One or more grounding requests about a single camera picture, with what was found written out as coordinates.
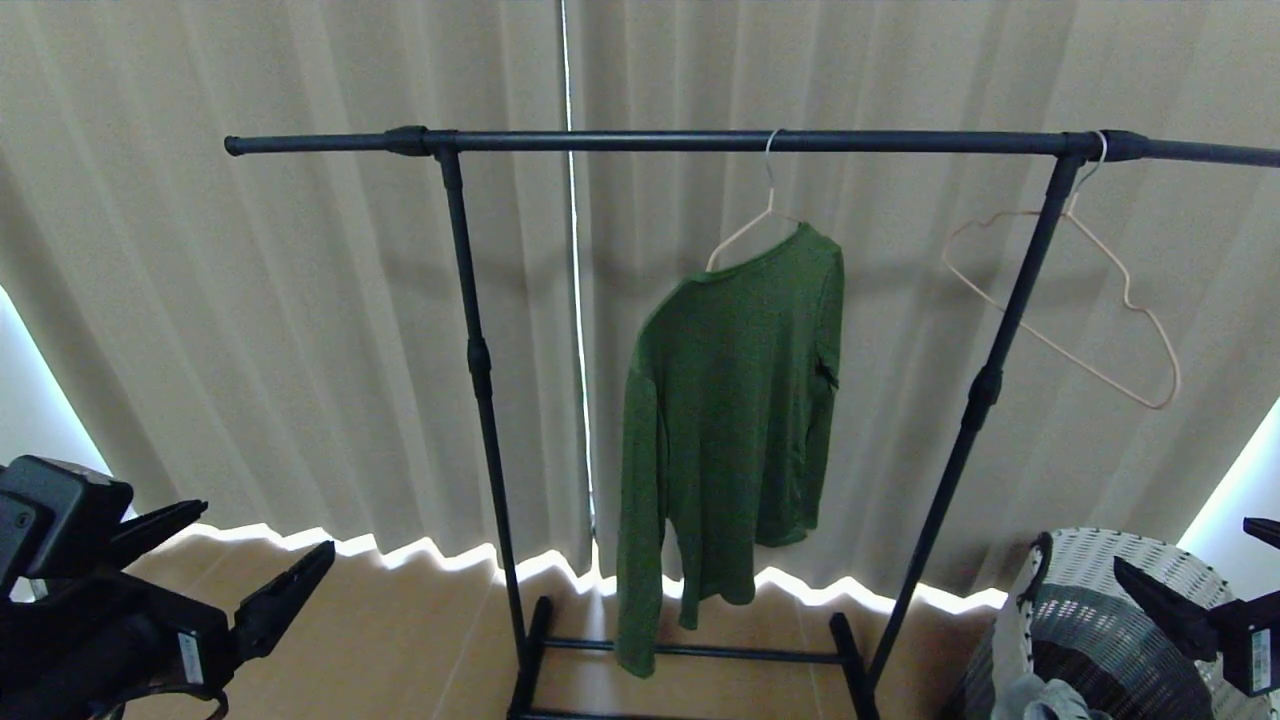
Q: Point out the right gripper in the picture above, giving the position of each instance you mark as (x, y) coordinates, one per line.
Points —
(1250, 640)

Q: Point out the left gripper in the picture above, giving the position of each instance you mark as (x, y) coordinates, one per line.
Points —
(100, 650)

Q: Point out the pale grey garment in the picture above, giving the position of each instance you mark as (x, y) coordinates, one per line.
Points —
(1050, 700)

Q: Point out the green printed shirt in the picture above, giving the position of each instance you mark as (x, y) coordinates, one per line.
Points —
(730, 420)

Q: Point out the pink clothes hanger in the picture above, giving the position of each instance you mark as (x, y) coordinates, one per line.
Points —
(1178, 378)
(771, 195)

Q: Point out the white laundry basket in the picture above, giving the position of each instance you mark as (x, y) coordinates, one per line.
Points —
(1100, 560)

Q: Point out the black clothes rack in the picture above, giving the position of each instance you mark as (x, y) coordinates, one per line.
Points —
(700, 141)

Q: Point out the window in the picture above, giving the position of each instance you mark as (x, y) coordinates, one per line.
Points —
(30, 400)

